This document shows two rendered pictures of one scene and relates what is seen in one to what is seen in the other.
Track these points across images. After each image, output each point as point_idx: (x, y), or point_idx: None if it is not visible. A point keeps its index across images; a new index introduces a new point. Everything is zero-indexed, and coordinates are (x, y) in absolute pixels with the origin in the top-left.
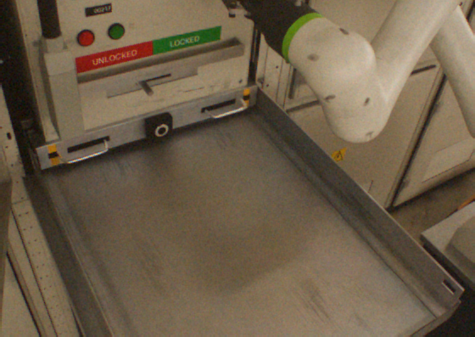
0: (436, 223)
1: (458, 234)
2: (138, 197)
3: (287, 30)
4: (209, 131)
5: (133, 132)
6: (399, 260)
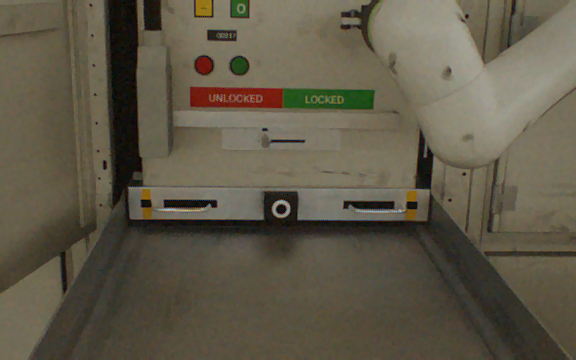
0: None
1: None
2: (215, 261)
3: (373, 8)
4: (349, 234)
5: (248, 207)
6: None
